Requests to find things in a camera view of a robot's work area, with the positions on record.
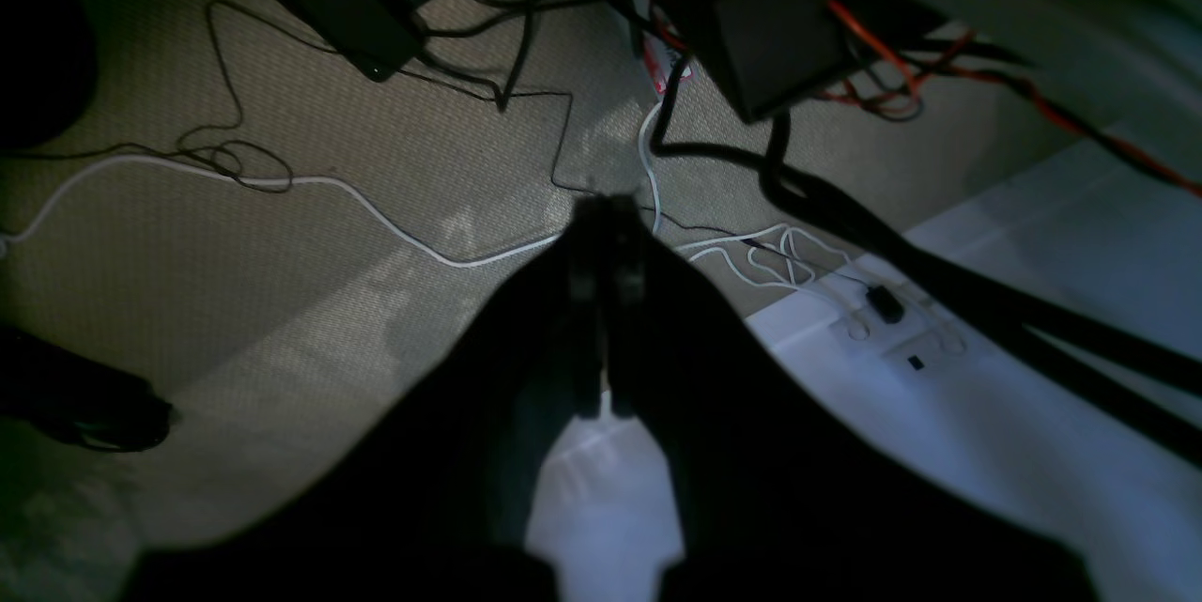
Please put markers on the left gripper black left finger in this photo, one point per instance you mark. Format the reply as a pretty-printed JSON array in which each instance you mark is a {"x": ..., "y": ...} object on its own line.
[{"x": 433, "y": 502}]

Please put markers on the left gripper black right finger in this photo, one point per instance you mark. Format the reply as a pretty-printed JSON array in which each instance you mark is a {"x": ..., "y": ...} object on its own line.
[{"x": 777, "y": 499}]

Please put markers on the black equipment box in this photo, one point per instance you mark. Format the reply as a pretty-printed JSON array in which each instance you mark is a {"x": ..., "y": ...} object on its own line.
[{"x": 767, "y": 55}]

